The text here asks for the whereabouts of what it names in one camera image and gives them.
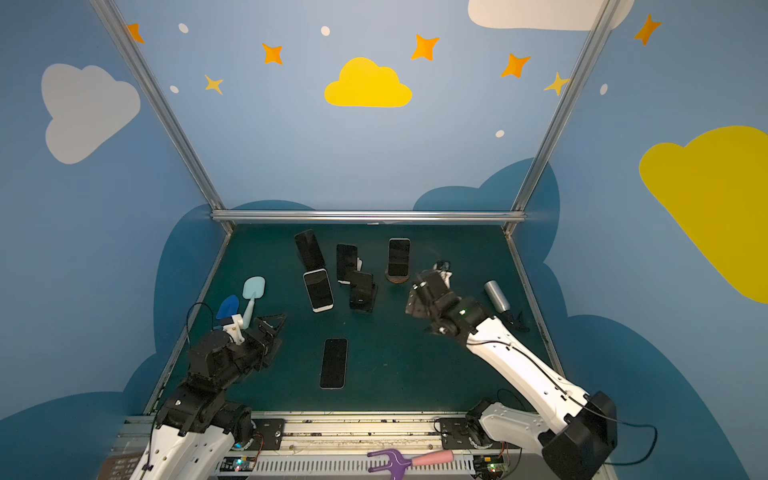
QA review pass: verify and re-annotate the black phone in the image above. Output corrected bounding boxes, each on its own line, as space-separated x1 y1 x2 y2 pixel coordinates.
293 229 327 272
336 243 358 285
349 271 375 313

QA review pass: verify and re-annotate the purple pink toy fork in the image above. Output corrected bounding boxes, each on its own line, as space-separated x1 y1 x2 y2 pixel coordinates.
367 449 454 480

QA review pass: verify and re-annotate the light blue toy shovel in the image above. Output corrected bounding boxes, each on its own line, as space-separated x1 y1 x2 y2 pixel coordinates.
242 276 266 329

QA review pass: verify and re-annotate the phone on wooden stand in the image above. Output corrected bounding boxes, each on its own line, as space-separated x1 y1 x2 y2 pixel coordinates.
386 238 411 278

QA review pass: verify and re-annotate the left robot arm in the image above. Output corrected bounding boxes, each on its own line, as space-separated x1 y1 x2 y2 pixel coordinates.
131 314 287 479

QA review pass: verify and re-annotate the purple phone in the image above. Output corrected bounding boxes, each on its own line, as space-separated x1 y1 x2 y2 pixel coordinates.
319 338 348 390

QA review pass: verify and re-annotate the black folding phone stand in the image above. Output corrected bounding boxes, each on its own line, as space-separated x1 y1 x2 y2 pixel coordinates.
295 236 328 274

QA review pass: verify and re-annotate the silver screwdriver tool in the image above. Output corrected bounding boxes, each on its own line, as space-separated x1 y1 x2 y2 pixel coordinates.
484 280 530 332

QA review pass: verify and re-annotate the white framed phone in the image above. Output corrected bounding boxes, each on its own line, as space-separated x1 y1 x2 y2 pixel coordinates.
303 269 334 313

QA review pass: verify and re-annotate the aluminium frame rail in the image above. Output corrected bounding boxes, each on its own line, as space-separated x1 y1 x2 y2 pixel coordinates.
211 210 526 224

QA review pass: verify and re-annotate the round wooden phone stand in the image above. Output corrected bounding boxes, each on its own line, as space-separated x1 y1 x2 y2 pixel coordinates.
385 271 410 284

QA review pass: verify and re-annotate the small black phone stand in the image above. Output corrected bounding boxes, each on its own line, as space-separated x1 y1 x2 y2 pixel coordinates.
349 283 377 313

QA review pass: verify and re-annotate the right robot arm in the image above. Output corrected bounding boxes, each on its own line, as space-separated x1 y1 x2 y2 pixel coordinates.
412 270 618 479

